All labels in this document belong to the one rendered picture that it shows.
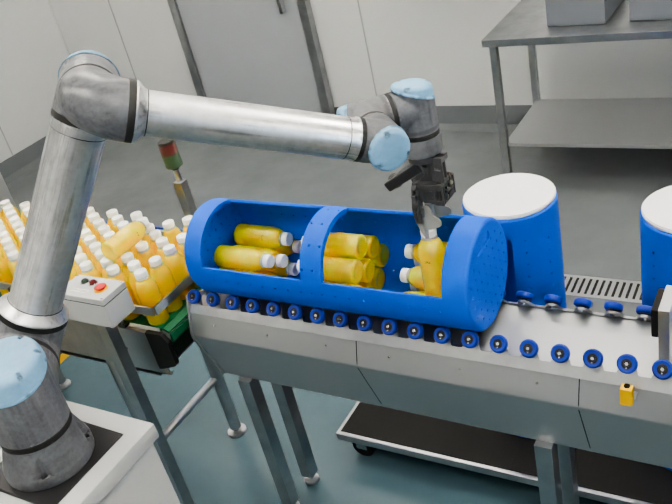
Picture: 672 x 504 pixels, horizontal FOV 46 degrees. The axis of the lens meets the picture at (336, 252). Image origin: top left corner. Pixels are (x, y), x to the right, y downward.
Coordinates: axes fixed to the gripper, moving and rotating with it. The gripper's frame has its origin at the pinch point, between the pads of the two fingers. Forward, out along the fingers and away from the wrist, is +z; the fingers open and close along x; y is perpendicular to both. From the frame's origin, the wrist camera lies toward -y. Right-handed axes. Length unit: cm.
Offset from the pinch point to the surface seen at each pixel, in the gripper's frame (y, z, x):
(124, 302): -92, 20, -21
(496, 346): 15.8, 28.6, -5.2
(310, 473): -73, 118, 13
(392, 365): -13.6, 38.9, -7.2
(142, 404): -100, 60, -23
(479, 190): -11, 20, 57
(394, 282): -20.4, 26.5, 13.1
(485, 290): 11.5, 17.9, 2.4
